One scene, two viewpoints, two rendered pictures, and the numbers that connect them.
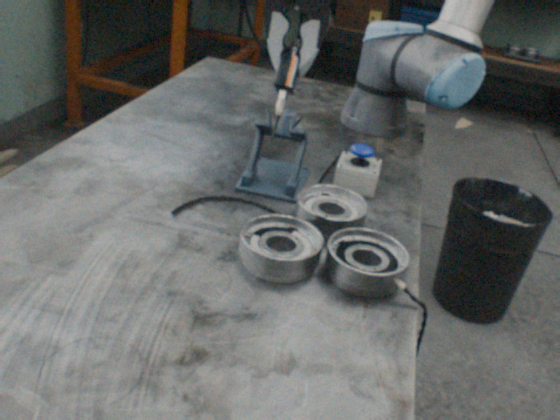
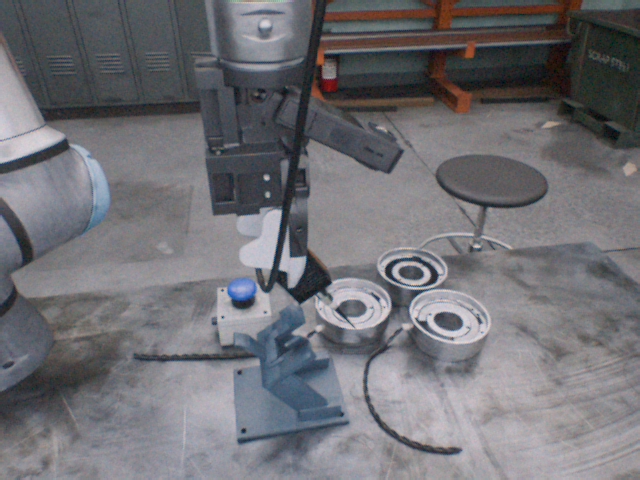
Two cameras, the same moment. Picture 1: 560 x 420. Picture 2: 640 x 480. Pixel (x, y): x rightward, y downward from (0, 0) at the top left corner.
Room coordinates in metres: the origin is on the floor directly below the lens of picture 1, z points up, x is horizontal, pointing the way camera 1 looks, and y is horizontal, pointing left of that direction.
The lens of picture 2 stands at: (0.91, 0.46, 1.29)
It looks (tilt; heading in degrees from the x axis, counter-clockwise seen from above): 34 degrees down; 255
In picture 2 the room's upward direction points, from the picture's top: straight up
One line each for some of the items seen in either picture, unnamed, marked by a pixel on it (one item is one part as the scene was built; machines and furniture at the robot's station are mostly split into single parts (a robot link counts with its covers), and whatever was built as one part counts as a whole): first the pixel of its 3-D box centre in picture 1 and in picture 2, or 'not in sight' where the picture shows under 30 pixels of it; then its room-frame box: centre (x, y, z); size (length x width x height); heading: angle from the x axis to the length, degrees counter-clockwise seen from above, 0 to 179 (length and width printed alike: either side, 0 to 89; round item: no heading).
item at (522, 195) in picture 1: (484, 251); not in sight; (1.77, -0.61, 0.21); 0.34 x 0.34 x 0.43
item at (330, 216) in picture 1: (330, 213); (352, 312); (0.73, -0.02, 0.82); 0.10 x 0.10 x 0.04
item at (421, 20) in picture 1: (435, 25); not in sight; (4.30, -0.60, 0.56); 0.52 x 0.38 x 0.22; 82
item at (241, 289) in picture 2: (360, 160); (243, 298); (0.88, -0.05, 0.85); 0.04 x 0.04 x 0.05
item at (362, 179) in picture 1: (358, 172); (240, 312); (0.89, -0.06, 0.82); 0.08 x 0.07 x 0.05; 175
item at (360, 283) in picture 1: (365, 262); (410, 277); (0.62, -0.07, 0.82); 0.10 x 0.10 x 0.04
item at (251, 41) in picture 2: not in sight; (260, 29); (0.85, 0.08, 1.22); 0.08 x 0.08 x 0.05
